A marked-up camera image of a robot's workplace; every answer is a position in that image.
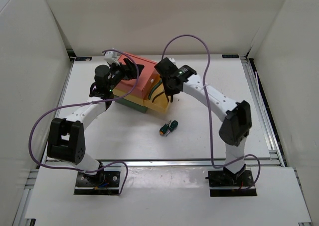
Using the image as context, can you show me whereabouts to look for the green handled cutters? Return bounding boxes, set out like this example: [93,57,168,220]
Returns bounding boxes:
[154,92,173,104]

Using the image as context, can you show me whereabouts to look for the yellow drawer box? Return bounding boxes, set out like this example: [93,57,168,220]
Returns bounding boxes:
[113,89,144,107]

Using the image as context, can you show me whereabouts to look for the green drawer box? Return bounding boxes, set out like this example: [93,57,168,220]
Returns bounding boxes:
[116,98,148,113]

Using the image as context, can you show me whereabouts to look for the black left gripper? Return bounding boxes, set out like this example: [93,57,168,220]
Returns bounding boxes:
[108,60,145,92]

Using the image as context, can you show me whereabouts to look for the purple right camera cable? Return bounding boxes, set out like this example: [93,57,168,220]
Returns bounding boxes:
[161,34,262,192]

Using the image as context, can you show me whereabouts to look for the green handled pliers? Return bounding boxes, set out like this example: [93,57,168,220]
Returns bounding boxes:
[148,80,164,103]

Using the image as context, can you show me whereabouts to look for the yellow drawer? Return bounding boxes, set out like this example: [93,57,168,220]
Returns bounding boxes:
[144,75,171,114]

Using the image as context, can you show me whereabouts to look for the purple camera cable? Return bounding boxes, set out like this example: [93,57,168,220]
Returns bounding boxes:
[28,48,140,196]
[161,34,262,192]

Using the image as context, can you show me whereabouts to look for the red drawer box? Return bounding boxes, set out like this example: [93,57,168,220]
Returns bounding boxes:
[113,53,158,99]

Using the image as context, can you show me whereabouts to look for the orange tipped green screwdriver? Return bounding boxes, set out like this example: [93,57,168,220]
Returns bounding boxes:
[159,123,170,136]

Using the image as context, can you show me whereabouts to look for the left black table label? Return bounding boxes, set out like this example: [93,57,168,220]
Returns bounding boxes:
[75,57,92,61]

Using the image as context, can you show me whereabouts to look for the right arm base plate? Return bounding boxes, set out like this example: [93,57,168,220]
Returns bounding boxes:
[205,170,257,197]

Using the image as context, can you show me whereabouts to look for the small green screwdriver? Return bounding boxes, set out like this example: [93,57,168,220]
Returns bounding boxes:
[166,120,178,137]

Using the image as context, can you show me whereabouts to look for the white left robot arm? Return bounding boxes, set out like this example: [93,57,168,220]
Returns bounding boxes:
[47,58,144,186]

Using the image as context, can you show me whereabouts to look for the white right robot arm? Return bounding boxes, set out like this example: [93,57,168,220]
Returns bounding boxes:
[154,57,252,186]

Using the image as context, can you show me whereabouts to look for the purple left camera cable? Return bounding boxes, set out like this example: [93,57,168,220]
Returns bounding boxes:
[28,48,140,196]

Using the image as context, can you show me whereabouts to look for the black table label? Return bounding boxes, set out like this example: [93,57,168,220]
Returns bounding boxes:
[222,54,240,59]
[75,57,92,61]

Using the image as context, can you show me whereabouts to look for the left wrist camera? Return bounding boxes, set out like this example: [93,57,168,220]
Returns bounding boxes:
[102,50,120,66]

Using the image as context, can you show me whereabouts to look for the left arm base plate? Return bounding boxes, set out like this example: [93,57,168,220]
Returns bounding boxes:
[74,167,121,196]

